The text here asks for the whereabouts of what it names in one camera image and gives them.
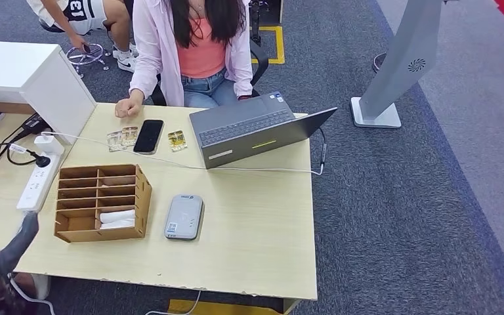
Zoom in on black plug with cable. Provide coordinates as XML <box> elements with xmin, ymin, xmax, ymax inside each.
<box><xmin>0</xmin><ymin>130</ymin><xmax>52</xmax><ymax>181</ymax></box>

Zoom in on seated person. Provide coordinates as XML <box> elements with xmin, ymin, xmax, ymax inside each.
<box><xmin>115</xmin><ymin>0</ymin><xmax>255</xmax><ymax>119</ymax></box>

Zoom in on grey open laptop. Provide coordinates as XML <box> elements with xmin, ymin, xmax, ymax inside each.
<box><xmin>188</xmin><ymin>91</ymin><xmax>338</xmax><ymax>170</ymax></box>

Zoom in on white power strip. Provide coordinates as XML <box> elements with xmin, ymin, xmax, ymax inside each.
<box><xmin>16</xmin><ymin>152</ymin><xmax>62</xmax><ymax>214</ymax></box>

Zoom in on yellow floor plate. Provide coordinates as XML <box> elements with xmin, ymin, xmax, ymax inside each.
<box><xmin>168</xmin><ymin>299</ymin><xmax>301</xmax><ymax>315</ymax></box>

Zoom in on room key card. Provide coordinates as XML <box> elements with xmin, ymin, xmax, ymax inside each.
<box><xmin>121</xmin><ymin>126</ymin><xmax>139</xmax><ymax>148</ymax></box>

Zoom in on white charger block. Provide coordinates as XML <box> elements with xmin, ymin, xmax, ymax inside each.
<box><xmin>33</xmin><ymin>135</ymin><xmax>65</xmax><ymax>156</ymax></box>

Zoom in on person's right hand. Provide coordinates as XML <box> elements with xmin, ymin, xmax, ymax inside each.
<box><xmin>115</xmin><ymin>98</ymin><xmax>143</xmax><ymax>119</ymax></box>

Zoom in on chrome stool base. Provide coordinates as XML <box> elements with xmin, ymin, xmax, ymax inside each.
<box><xmin>66</xmin><ymin>41</ymin><xmax>110</xmax><ymax>79</ymax></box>

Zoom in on grey card reader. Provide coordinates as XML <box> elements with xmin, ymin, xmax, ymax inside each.
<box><xmin>164</xmin><ymin>194</ymin><xmax>204</xmax><ymax>242</ymax></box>

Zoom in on wooden slotted organizer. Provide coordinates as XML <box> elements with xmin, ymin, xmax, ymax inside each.
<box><xmin>53</xmin><ymin>163</ymin><xmax>153</xmax><ymax>243</ymax></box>

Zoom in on person on stool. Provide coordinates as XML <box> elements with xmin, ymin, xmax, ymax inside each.
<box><xmin>26</xmin><ymin>0</ymin><xmax>140</xmax><ymax>74</ymax></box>

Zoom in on round floor stand base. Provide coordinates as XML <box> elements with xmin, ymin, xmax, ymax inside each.
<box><xmin>372</xmin><ymin>52</ymin><xmax>388</xmax><ymax>74</ymax></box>

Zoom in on grey kiosk stand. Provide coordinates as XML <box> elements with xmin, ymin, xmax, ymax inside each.
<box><xmin>350</xmin><ymin>0</ymin><xmax>459</xmax><ymax>129</ymax></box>

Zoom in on black tripod stand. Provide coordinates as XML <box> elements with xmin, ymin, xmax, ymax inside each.
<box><xmin>249</xmin><ymin>0</ymin><xmax>264</xmax><ymax>47</ymax></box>

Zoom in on wooden board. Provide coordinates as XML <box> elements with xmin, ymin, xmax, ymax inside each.
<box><xmin>0</xmin><ymin>102</ymin><xmax>35</xmax><ymax>116</ymax></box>

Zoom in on thin white charging cable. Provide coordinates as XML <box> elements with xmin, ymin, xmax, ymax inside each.
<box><xmin>41</xmin><ymin>131</ymin><xmax>324</xmax><ymax>177</ymax></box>

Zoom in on clear card sleeve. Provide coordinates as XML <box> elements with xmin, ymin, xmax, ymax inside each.
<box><xmin>106</xmin><ymin>130</ymin><xmax>125</xmax><ymax>153</ymax></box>

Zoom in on white desk leg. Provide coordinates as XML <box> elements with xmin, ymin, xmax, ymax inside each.
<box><xmin>32</xmin><ymin>274</ymin><xmax>52</xmax><ymax>301</ymax></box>

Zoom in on black smartphone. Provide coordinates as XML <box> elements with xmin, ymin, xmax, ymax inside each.
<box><xmin>133</xmin><ymin>119</ymin><xmax>165</xmax><ymax>155</ymax></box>

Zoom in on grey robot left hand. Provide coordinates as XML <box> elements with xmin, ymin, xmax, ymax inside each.
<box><xmin>0</xmin><ymin>211</ymin><xmax>40</xmax><ymax>282</ymax></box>

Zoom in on thin white hanging cable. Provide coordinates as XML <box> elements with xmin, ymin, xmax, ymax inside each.
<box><xmin>145</xmin><ymin>290</ymin><xmax>201</xmax><ymax>315</ymax></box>

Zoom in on white desk cabinet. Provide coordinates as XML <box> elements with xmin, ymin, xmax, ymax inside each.
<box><xmin>0</xmin><ymin>40</ymin><xmax>98</xmax><ymax>146</ymax></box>

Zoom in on black power adapter brick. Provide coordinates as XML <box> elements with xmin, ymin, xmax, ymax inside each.
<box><xmin>20</xmin><ymin>114</ymin><xmax>52</xmax><ymax>136</ymax></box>

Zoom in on white power strip cord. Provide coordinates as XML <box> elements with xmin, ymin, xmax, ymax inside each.
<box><xmin>7</xmin><ymin>211</ymin><xmax>56</xmax><ymax>305</ymax></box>

